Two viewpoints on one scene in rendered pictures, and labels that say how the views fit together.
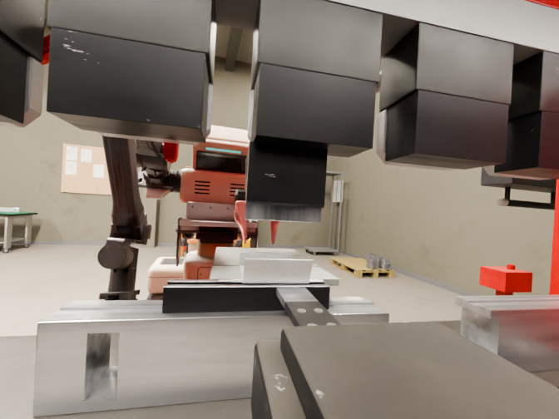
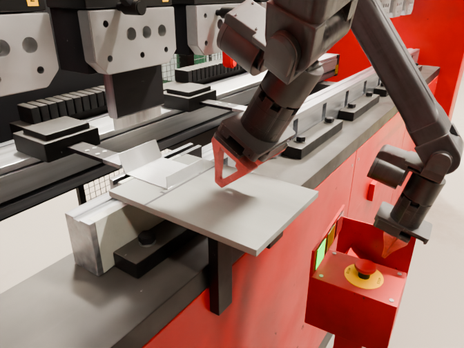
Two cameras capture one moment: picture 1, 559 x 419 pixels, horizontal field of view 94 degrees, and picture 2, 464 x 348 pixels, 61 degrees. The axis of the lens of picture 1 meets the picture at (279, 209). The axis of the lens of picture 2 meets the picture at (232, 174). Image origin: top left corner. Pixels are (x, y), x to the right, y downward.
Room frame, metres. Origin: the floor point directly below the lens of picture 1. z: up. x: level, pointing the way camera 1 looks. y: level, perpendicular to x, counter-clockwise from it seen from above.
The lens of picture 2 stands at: (0.88, -0.32, 1.28)
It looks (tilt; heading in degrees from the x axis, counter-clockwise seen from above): 25 degrees down; 136
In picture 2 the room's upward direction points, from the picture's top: straight up
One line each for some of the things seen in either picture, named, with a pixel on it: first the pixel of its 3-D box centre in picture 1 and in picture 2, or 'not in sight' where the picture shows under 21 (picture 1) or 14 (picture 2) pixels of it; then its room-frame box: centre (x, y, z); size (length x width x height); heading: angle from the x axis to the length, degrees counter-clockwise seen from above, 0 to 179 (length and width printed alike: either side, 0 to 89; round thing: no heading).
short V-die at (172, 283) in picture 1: (249, 294); (160, 168); (0.33, 0.03, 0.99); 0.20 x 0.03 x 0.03; 102
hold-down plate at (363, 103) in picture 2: not in sight; (360, 105); (0.19, 0.99, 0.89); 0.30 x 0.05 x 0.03; 102
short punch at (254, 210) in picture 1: (285, 184); (136, 94); (0.34, -0.01, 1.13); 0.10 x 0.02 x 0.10; 102
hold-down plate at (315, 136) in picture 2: not in sight; (315, 136); (0.27, 0.60, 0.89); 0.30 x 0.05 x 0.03; 102
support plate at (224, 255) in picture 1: (264, 262); (213, 193); (0.48, 0.02, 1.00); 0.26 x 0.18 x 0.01; 12
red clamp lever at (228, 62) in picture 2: (171, 127); (226, 38); (0.37, 0.16, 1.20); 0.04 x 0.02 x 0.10; 12
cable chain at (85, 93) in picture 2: not in sight; (93, 97); (-0.10, 0.12, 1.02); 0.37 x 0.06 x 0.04; 102
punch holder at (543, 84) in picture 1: (545, 124); not in sight; (0.42, -0.42, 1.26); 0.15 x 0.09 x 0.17; 102
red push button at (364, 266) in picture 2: not in sight; (364, 271); (0.63, 0.27, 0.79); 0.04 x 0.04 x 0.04
